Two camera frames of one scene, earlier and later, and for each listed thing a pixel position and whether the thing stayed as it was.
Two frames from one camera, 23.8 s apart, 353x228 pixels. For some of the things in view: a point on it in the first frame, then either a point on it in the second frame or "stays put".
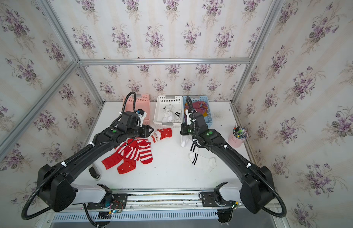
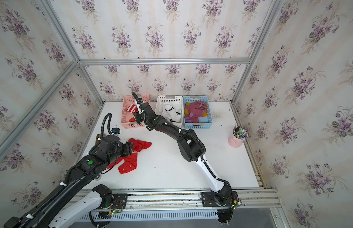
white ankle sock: [170, 116] stays put
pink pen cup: [239, 135] stays put
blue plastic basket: [209, 118] stays put
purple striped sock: [200, 107] stays put
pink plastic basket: [142, 102] stays put
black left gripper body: [143, 131] → [124, 150]
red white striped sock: [136, 148] → [132, 108]
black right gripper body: [189, 130] → [139, 118]
